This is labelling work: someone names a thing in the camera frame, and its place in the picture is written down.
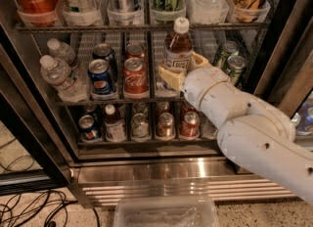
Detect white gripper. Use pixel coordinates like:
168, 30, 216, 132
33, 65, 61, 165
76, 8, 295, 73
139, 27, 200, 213
157, 52, 229, 109

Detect brown tea bottle white cap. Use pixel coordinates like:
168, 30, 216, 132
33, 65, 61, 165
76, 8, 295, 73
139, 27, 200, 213
163, 17, 193, 70

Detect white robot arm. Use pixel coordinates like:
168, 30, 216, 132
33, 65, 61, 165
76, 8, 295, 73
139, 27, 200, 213
157, 53, 313, 204

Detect empty white shelf tray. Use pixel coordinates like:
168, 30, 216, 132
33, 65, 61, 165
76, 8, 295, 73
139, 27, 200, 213
191, 30, 217, 63

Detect bottom shelf red can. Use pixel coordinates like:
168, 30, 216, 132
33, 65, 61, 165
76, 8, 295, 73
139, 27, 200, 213
180, 112, 200, 138

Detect bottom shelf brown can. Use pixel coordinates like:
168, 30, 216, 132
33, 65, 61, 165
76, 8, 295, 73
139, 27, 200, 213
156, 113, 174, 137

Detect bottom shelf water bottle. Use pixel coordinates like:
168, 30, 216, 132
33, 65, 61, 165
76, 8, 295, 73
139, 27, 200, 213
201, 115, 218, 140

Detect bottom shelf green white can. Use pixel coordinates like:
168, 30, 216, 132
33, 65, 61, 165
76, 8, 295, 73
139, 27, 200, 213
131, 113, 149, 138

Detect bottom shelf tea bottle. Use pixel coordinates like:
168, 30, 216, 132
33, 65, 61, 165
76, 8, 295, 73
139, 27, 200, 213
104, 104, 126, 143

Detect right glass fridge door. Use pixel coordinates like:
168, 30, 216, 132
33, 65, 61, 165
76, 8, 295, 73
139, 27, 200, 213
250, 0, 313, 147

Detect bottom shelf Pepsi can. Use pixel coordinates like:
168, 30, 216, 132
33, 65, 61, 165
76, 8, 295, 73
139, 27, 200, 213
78, 114, 101, 140

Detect front clear water bottle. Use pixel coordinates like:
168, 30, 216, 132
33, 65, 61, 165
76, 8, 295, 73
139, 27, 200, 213
39, 55, 89, 103

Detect rear clear water bottle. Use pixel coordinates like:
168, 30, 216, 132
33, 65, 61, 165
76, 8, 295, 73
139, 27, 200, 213
47, 38, 80, 70

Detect stainless fridge base grille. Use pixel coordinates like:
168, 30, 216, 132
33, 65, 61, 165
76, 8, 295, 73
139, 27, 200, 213
68, 157, 293, 207

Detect left fridge door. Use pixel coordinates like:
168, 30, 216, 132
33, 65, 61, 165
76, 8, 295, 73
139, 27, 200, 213
0, 32, 70, 196

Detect rear green soda can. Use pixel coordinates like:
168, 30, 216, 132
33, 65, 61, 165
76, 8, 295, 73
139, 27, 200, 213
213, 41, 239, 68

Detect green soda can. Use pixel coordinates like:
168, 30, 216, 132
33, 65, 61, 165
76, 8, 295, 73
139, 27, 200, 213
223, 56, 246, 86
213, 41, 239, 68

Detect front green soda can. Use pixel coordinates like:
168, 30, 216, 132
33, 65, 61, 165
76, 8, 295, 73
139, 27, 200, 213
223, 56, 246, 86

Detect front red Coca-Cola can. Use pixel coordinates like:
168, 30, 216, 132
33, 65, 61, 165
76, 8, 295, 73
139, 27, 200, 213
123, 58, 149, 99

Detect red coca-cola can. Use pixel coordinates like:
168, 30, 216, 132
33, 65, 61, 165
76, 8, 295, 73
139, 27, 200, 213
125, 42, 147, 61
123, 58, 149, 99

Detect rear red Coca-Cola can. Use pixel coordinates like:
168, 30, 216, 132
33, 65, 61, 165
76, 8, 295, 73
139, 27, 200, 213
125, 42, 147, 61

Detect rear dark Pepsi can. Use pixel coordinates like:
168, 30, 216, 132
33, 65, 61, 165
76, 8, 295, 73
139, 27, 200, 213
92, 43, 117, 75

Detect front blue Pepsi can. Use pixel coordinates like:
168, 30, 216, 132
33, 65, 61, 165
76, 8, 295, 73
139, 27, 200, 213
88, 59, 116, 95

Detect cans behind right door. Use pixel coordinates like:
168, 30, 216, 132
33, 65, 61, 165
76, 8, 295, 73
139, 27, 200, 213
291, 103, 313, 135

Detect clear plastic bin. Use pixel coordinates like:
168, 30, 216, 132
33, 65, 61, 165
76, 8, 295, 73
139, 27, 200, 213
113, 196, 220, 227

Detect black floor cables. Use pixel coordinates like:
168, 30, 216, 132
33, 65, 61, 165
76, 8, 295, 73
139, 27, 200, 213
0, 136, 101, 227

